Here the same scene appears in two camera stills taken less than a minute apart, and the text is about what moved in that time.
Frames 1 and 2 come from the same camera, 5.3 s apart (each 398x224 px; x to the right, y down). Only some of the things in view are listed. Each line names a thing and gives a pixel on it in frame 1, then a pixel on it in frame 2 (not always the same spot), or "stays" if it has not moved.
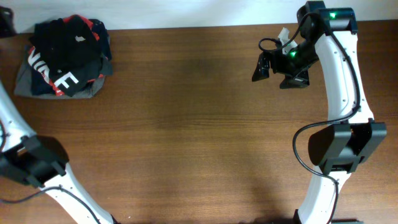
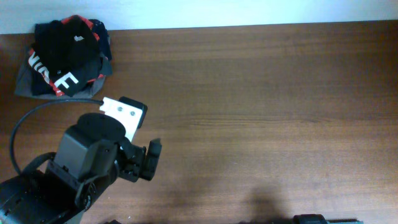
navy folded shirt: (40, 85) stays
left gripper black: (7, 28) to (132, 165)
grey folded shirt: (23, 83) stays
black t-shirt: (63, 45) stays
